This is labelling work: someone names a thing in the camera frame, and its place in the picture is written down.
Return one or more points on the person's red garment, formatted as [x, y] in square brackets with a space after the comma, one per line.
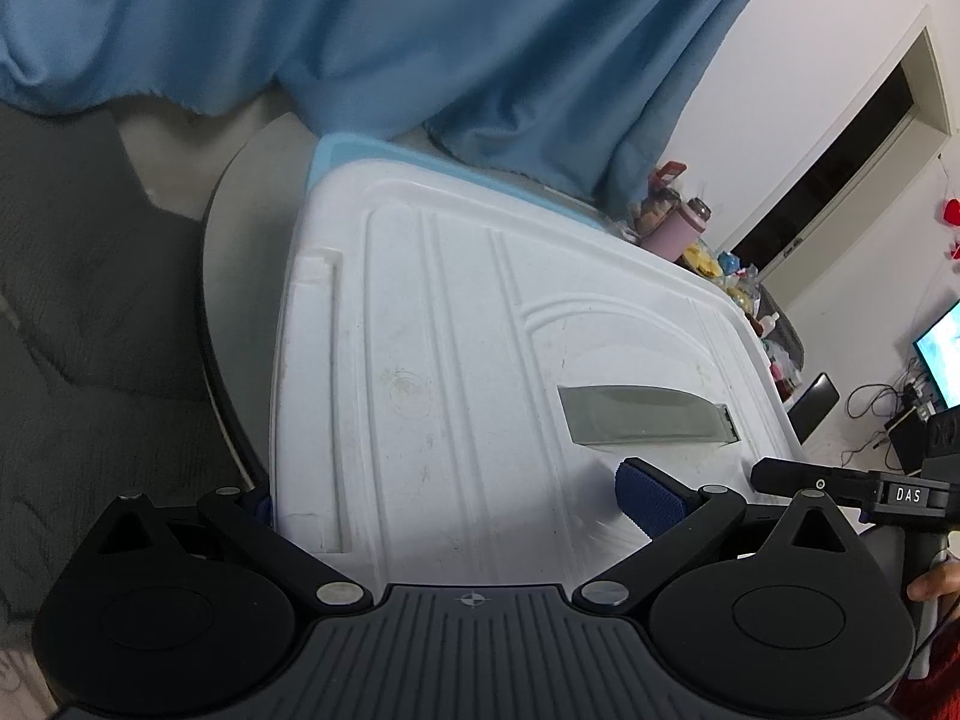
[934, 690]

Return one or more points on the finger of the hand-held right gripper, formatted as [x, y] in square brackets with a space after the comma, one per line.
[795, 474]

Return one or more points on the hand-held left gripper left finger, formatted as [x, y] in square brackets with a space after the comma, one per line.
[261, 514]

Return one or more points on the colourful snack bags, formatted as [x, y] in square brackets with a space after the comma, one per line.
[742, 289]

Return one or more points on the red wall decoration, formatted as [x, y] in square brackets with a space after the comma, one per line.
[952, 211]

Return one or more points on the television screen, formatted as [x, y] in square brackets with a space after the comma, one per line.
[941, 352]

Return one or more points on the blue curtain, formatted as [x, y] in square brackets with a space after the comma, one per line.
[375, 30]

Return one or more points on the black phone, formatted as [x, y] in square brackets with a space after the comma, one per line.
[814, 406]

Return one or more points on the red lidded jar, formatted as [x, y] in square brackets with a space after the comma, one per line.
[660, 199]

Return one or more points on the person's right hand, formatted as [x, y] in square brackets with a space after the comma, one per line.
[937, 583]

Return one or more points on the pink thermos bottle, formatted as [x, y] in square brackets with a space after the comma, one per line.
[671, 236]

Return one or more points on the white plastic box lid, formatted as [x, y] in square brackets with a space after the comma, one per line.
[450, 390]

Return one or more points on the white door frame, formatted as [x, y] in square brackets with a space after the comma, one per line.
[862, 112]

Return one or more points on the black box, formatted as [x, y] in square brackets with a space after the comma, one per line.
[907, 441]

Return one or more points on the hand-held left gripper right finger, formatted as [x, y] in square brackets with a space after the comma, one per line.
[649, 495]

